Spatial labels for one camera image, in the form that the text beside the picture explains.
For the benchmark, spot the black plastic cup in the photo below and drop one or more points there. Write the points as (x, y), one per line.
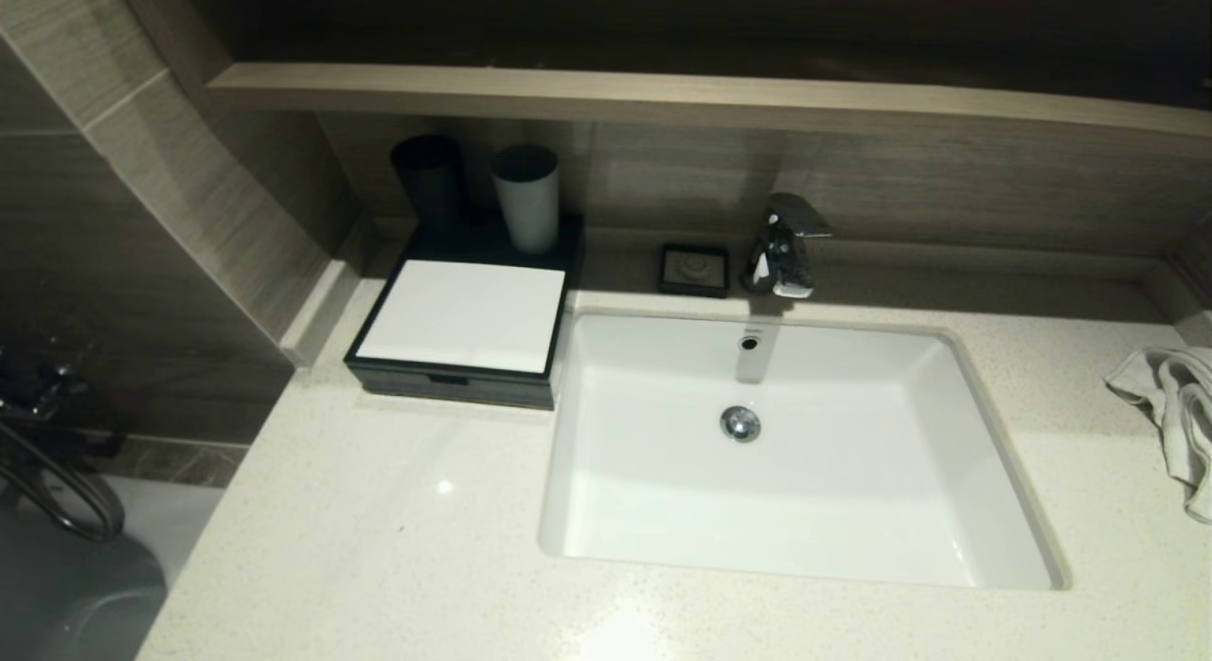
(428, 192)

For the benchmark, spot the black amenity box with drawer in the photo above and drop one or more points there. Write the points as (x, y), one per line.
(464, 315)

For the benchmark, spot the black square soap dish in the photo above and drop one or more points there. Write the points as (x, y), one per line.
(694, 270)

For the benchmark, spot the grey cup with dark rim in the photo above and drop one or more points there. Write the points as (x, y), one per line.
(528, 211)

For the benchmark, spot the chrome drain stopper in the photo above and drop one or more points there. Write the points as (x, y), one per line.
(740, 424)

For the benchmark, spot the chrome faucet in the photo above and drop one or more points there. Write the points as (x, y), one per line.
(781, 254)

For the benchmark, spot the light wooden shelf ledge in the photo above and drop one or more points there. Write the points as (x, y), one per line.
(663, 95)

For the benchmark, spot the white ceramic sink basin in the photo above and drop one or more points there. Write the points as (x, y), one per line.
(805, 509)

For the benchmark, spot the white towel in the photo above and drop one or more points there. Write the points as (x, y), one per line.
(1184, 405)

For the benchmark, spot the grey rounded bathroom fixture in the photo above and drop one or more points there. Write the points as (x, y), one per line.
(85, 604)

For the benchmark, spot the chrome wall valve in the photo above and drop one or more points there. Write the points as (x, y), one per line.
(38, 386)

